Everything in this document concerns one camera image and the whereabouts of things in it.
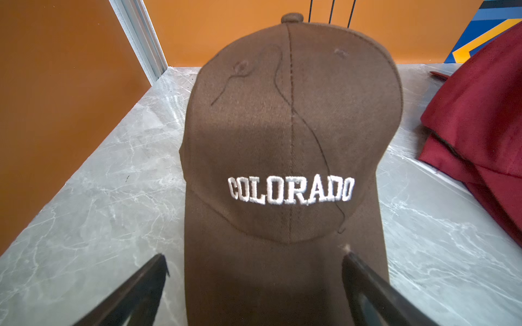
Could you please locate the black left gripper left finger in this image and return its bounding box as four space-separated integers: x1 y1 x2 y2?
76 253 169 326

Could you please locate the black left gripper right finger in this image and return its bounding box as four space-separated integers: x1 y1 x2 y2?
342 250 437 326

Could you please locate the brown cap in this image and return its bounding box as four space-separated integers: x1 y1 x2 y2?
179 13 403 325

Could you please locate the maroon cap front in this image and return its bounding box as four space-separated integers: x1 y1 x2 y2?
421 21 522 233

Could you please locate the aluminium corner post left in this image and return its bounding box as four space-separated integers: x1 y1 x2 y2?
109 0 168 85

